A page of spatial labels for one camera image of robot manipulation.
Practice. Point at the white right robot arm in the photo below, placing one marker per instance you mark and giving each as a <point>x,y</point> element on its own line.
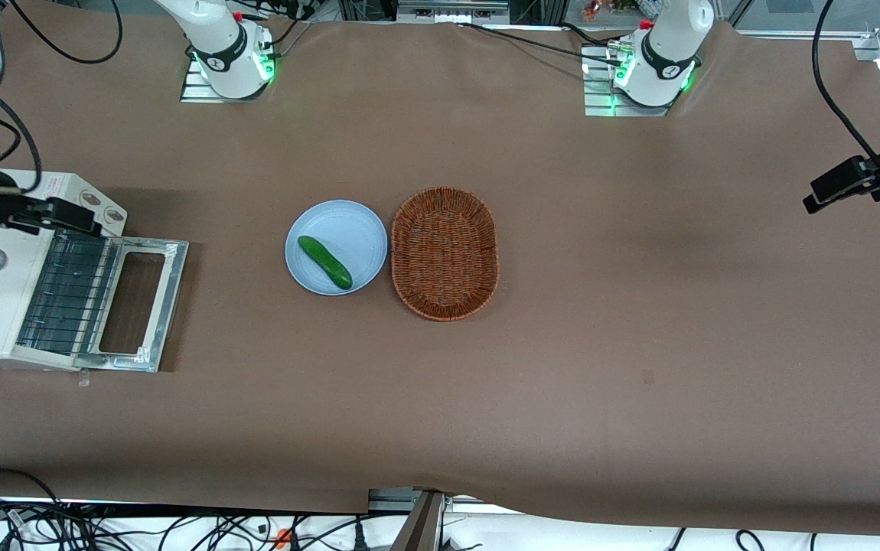
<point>218,38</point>

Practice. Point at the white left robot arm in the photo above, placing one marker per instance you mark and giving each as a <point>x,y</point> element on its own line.
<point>669,46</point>

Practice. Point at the metallic oven knob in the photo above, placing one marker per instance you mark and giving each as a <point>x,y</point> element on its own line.
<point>90,200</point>
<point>112,215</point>

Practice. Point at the clear plastic oven foot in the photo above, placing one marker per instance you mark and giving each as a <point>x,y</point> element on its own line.
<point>84,376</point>

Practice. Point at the brown table cover sheet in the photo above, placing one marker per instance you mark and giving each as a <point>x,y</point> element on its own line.
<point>639,268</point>

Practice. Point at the green cucumber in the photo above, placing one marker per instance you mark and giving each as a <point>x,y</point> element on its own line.
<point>325,262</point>

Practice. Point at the light blue round plate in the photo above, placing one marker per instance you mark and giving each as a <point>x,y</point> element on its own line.
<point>348,229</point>

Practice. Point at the brown wicker basket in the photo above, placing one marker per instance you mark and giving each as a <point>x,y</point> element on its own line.
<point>444,252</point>

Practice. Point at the dark metal post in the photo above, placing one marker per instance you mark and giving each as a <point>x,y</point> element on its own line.
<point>418,524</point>

